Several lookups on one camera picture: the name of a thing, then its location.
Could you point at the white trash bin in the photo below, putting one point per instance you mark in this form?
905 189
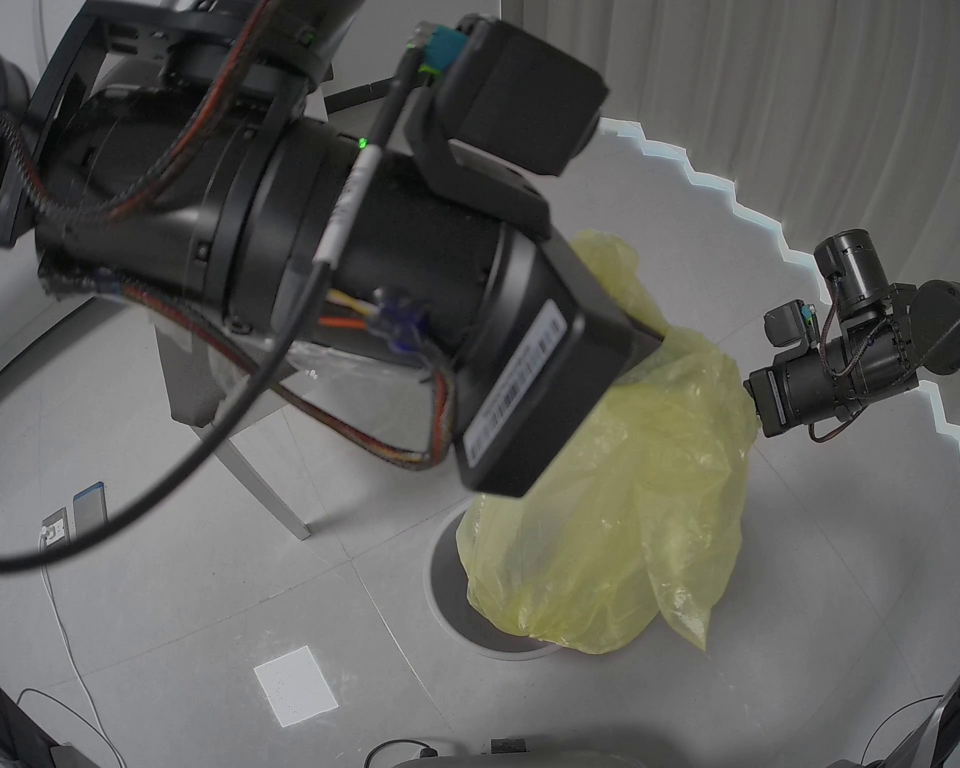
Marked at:
450 600

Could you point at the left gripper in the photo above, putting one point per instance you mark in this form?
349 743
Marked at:
420 277

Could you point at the yellow plastic bag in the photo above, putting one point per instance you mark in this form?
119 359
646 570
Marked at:
637 487

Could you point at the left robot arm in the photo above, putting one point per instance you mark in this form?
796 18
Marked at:
225 22

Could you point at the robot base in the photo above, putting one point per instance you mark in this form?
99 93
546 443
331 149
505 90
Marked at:
487 759

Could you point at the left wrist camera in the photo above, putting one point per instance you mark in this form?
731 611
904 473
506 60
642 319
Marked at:
525 97

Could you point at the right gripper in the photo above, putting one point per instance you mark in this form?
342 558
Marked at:
817 382

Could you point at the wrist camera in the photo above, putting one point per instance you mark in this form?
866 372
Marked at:
787 326
525 97

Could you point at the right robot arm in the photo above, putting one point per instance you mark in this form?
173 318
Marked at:
862 262

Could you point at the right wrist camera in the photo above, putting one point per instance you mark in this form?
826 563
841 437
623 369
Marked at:
787 326

